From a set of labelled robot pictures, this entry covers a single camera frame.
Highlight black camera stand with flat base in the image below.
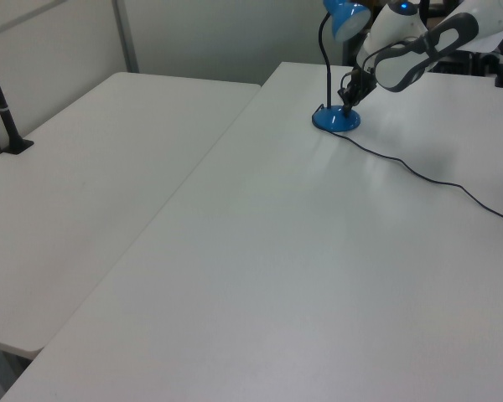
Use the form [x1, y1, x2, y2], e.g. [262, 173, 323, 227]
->
[0, 36, 35, 157]

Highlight grey metal partition post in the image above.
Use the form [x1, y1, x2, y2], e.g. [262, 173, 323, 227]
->
[111, 0, 140, 75]

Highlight blue gooseneck desk lamp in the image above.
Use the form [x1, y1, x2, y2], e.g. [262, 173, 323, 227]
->
[311, 0, 372, 133]

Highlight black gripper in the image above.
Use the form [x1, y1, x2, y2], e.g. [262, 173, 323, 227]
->
[339, 66, 379, 117]

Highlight black lamp power cable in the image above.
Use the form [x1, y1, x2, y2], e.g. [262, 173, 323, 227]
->
[324, 126, 503, 226]

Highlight black desktop device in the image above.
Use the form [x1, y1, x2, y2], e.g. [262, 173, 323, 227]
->
[433, 49, 475, 75]

